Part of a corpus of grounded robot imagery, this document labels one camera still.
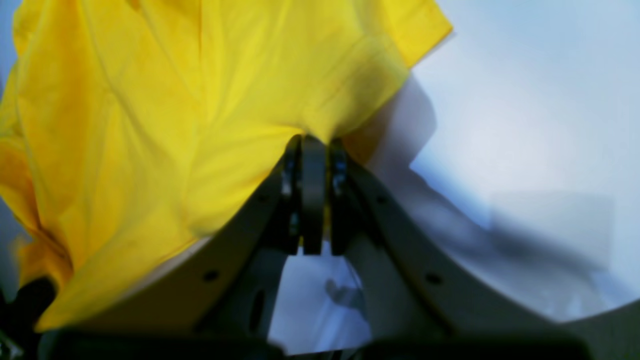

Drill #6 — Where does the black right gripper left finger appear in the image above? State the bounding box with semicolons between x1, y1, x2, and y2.
38;136;327;360

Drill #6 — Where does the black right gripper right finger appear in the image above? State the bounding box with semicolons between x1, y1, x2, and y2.
327;140;639;360

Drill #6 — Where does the yellow orange t-shirt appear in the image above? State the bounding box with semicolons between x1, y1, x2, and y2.
1;0;453;332

